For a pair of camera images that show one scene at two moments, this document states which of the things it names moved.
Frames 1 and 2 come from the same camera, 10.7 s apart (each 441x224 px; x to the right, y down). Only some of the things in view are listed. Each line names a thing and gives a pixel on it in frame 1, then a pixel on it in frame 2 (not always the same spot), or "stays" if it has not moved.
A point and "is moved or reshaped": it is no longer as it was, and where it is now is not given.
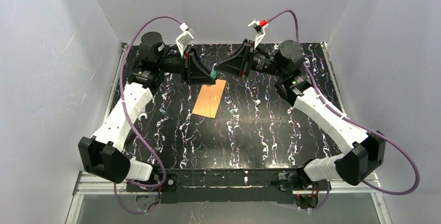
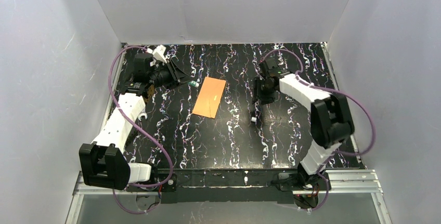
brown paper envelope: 209,99 stays
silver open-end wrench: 142,114 stays
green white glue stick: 214,74 is moved or reshaped
